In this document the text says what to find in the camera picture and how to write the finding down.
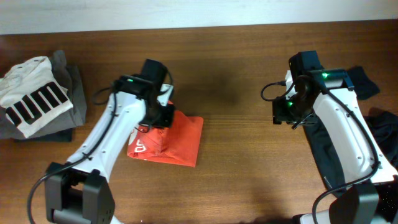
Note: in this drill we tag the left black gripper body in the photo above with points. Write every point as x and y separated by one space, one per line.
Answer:
159 116

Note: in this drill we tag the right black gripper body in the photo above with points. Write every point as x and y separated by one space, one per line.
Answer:
290 111

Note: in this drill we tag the orange t-shirt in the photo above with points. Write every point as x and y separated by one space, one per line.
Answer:
178 144

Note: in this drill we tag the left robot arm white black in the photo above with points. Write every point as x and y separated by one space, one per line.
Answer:
78 191

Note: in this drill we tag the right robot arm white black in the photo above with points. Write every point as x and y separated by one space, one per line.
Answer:
369 192

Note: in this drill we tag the black garment with grey band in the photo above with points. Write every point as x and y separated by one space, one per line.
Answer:
382 124

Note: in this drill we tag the dark folded garment under pile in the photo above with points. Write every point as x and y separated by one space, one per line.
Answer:
61 136

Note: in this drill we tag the grey folded garment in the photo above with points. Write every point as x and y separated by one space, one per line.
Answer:
69 79

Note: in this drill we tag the white shirt with black letters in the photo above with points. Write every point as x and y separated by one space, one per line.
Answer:
31 96

